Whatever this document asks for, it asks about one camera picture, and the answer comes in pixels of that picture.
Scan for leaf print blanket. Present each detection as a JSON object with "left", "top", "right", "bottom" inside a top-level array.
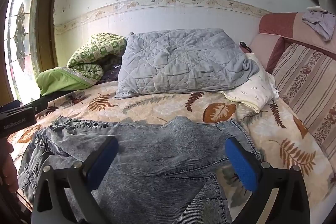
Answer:
[{"left": 5, "top": 81, "right": 336, "bottom": 214}]

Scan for grey denim pants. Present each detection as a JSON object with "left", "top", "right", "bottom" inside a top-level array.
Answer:
[{"left": 17, "top": 116, "right": 263, "bottom": 224}]

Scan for white floral cloth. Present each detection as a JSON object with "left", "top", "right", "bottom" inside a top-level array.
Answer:
[{"left": 218, "top": 52, "right": 279, "bottom": 113}]

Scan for striped floral cushion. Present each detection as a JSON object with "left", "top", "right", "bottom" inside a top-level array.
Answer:
[{"left": 270, "top": 43, "right": 336, "bottom": 159}]

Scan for striped sofa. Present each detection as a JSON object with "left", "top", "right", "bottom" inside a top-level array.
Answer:
[{"left": 248, "top": 12, "right": 336, "bottom": 75}]

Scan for grey quilted pillow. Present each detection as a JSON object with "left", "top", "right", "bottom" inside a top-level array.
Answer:
[{"left": 114, "top": 28, "right": 260, "bottom": 100}]

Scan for dark purple cloth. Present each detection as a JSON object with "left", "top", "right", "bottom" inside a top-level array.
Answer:
[{"left": 98, "top": 56, "right": 124, "bottom": 83}]

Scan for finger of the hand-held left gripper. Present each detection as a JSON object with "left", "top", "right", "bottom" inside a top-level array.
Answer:
[{"left": 22, "top": 95, "right": 49, "bottom": 115}]

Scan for crumpled grey cloth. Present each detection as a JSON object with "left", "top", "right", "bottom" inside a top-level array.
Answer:
[{"left": 302, "top": 7, "right": 336, "bottom": 42}]

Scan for stained glass window pane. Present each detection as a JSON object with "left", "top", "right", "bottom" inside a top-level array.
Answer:
[{"left": 4, "top": 0, "right": 48, "bottom": 101}]

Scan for wooden window frame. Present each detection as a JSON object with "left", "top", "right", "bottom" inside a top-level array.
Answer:
[{"left": 34, "top": 0, "right": 66, "bottom": 75}]

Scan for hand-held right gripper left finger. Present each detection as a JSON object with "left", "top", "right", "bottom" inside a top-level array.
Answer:
[{"left": 31, "top": 136, "right": 119, "bottom": 224}]

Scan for green patterned quilt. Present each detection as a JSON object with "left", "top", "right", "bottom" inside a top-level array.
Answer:
[{"left": 37, "top": 33, "right": 128, "bottom": 96}]

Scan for person's left hand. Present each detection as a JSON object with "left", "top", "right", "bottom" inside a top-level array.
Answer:
[{"left": 0, "top": 139, "right": 19, "bottom": 191}]

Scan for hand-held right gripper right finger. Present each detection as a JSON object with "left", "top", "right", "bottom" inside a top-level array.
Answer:
[{"left": 225, "top": 137, "right": 311, "bottom": 224}]

